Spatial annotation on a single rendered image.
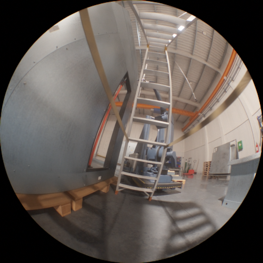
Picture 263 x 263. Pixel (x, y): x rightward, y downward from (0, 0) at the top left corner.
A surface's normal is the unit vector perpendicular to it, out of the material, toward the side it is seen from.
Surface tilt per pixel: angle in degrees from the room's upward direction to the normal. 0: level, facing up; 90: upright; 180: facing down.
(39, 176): 90
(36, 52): 90
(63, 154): 90
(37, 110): 90
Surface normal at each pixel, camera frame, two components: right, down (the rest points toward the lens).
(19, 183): 0.97, 0.15
